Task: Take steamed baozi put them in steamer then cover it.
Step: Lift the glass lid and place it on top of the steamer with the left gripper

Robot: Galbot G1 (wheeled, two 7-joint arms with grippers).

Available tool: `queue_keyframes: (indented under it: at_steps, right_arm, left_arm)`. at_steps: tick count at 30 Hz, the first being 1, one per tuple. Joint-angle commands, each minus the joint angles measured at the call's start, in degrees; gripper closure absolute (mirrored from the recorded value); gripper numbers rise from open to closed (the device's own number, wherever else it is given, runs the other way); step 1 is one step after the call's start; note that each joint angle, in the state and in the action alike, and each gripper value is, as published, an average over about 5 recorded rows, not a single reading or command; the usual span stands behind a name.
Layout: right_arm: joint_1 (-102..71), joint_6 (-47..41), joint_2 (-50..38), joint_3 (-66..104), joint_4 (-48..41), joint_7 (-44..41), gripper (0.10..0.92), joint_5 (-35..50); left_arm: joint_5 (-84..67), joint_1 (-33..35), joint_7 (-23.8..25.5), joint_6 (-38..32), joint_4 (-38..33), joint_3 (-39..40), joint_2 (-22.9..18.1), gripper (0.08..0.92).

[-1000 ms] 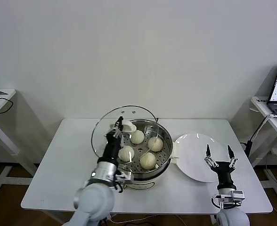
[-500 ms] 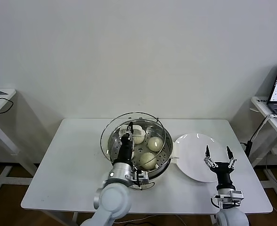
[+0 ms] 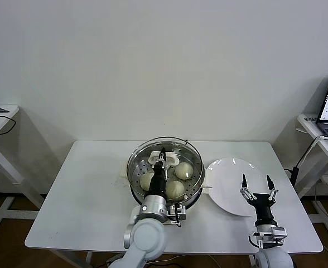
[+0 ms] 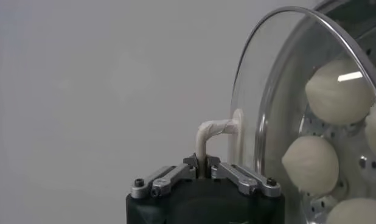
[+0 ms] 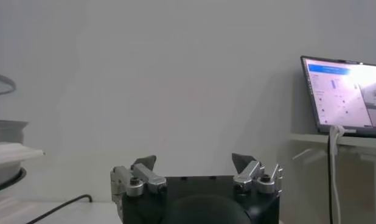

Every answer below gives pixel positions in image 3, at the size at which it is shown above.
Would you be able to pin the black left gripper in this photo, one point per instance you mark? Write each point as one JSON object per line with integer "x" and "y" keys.
{"x": 158, "y": 181}

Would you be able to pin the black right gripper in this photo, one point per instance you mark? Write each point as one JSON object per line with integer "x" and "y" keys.
{"x": 263, "y": 208}

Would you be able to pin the white steamed baozi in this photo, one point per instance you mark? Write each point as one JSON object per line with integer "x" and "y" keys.
{"x": 145, "y": 181}
{"x": 184, "y": 171}
{"x": 175, "y": 190}

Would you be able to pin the stainless steel steamer basket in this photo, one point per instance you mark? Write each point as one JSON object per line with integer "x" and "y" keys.
{"x": 191, "y": 198}

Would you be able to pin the white oval plate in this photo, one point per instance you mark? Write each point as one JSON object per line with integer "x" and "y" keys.
{"x": 225, "y": 181}

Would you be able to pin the black power adapter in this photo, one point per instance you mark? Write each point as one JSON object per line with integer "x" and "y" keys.
{"x": 294, "y": 174}

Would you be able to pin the white side table with laptop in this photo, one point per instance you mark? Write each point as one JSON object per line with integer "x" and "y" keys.
{"x": 309, "y": 124}

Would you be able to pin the white work table leg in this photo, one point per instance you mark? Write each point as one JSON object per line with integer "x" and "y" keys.
{"x": 88, "y": 259}

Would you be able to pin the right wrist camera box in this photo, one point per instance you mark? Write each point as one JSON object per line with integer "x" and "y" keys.
{"x": 278, "y": 233}

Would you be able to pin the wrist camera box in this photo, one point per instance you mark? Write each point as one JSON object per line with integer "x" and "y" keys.
{"x": 278, "y": 233}
{"x": 180, "y": 213}

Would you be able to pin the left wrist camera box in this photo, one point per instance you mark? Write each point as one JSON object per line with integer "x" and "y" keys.
{"x": 180, "y": 213}

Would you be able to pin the white wall socket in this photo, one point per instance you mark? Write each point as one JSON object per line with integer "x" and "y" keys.
{"x": 326, "y": 180}

